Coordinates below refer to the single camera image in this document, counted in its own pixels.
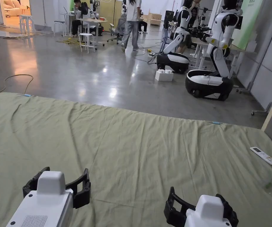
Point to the white and black wheeled robot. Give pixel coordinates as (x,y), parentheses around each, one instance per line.
(217,42)
(173,60)

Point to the white remote control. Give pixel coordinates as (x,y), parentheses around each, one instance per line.
(262,154)

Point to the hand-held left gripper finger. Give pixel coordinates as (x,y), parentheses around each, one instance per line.
(82,191)
(31,183)

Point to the bed with pale green sheet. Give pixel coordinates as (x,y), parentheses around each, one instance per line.
(126,153)

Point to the white stools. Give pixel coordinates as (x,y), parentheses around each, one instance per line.
(26,20)

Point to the white foam box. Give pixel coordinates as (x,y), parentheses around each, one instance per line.
(163,76)

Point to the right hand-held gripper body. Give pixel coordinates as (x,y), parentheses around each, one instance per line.
(208,215)

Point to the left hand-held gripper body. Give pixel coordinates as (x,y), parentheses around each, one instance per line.
(43,208)

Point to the wooden top desk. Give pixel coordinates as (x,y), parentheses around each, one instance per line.
(92,20)

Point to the beige sofa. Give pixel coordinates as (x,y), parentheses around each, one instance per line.
(15,7)

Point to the wooden crate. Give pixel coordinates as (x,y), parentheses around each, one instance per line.
(155,19)

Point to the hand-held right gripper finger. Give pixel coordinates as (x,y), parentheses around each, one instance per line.
(175,210)
(231,214)

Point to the white desk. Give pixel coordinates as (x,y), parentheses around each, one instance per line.
(201,43)

